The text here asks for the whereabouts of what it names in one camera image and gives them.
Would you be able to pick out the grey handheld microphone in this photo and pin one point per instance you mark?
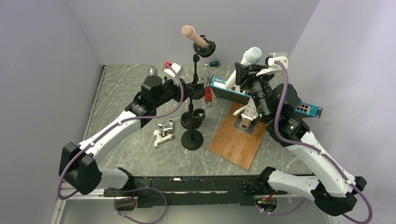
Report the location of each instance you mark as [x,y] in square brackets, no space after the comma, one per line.
[152,71]

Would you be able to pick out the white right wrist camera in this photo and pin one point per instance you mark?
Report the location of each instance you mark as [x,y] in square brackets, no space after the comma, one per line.
[275,62]

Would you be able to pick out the pink microphone on stand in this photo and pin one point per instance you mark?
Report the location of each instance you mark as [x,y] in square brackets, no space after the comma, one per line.
[201,46]

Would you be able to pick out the wooden board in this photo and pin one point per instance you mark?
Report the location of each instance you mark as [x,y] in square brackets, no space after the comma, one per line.
[236,145]

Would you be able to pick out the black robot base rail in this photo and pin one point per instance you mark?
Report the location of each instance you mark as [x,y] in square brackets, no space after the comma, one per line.
[194,190]

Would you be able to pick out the black front microphone stand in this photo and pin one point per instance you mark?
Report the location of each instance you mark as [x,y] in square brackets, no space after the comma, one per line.
[192,139]

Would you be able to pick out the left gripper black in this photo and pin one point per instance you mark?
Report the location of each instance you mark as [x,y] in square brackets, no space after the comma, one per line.
[187,91]

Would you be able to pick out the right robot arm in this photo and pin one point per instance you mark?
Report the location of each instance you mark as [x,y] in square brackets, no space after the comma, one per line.
[333,190]

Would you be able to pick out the chrome white faucet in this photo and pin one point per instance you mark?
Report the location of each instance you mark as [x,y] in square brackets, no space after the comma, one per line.
[163,133]

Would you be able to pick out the white microphone with stand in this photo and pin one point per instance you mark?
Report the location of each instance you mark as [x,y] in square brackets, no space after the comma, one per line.
[251,56]

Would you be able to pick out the metal bracket on board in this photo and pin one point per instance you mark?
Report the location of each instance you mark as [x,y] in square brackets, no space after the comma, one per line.
[246,116]

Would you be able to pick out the green handled screwdriver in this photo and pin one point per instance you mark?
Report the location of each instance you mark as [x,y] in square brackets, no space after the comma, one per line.
[213,64]

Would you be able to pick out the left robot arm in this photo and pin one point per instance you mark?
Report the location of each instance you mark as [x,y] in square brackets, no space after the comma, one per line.
[79,162]

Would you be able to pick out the blue network switch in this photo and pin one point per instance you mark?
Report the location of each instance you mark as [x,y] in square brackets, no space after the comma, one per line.
[217,85]

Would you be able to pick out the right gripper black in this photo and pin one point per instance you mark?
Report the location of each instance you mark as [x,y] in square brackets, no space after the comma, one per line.
[243,73]

